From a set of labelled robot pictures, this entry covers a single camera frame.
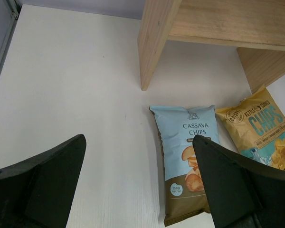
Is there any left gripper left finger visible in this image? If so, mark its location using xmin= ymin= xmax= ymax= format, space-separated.
xmin=0 ymin=134 xmax=86 ymax=228

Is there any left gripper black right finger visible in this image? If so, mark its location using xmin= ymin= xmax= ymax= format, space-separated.
xmin=192 ymin=135 xmax=285 ymax=228

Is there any light blue cassava chips bag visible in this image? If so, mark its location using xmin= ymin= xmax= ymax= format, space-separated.
xmin=149 ymin=105 xmax=219 ymax=227

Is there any yellow kettle chips bag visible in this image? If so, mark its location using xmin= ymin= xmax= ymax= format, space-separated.
xmin=216 ymin=86 xmax=285 ymax=171

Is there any wooden two-tier shelf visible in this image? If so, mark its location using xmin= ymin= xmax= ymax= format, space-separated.
xmin=138 ymin=0 xmax=285 ymax=92

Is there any left aluminium frame post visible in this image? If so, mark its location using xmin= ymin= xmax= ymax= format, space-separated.
xmin=0 ymin=0 xmax=21 ymax=75

